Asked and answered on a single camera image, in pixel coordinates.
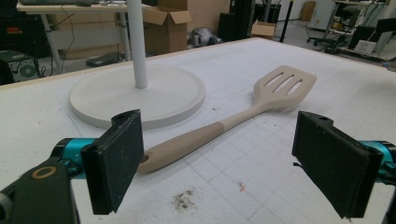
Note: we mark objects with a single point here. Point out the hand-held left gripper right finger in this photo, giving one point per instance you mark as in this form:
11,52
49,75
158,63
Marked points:
330,165

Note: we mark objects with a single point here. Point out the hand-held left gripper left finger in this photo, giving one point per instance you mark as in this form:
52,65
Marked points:
115,161

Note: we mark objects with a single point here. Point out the beige slotted spatula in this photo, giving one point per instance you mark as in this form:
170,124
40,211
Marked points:
186,143

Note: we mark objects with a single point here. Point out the white round stand base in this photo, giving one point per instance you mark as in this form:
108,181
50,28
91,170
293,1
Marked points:
168,96

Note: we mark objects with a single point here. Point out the flat black device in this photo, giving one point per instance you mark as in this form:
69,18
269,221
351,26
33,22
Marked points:
104,59

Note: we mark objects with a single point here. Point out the black office chair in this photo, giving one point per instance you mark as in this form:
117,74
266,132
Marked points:
330,43

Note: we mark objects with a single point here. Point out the black computer case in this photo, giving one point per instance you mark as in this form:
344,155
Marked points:
21,67

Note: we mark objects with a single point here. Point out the large open cardboard box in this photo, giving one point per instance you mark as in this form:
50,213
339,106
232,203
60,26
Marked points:
165,34

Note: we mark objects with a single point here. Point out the thin black pole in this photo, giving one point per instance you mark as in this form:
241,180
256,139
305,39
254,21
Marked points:
285,21

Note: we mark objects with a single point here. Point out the small cardboard box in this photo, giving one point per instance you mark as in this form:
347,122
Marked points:
263,29

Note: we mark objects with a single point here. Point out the grey rounded machine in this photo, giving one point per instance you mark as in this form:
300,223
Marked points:
202,37

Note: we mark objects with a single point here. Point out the wooden desk with white legs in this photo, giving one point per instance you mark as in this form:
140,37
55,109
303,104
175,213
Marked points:
62,7

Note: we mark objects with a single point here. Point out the black cabinet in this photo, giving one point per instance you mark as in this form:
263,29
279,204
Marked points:
236,21

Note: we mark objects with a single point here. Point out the tall brown cardboard panel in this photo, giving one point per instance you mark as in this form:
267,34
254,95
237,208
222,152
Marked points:
205,12

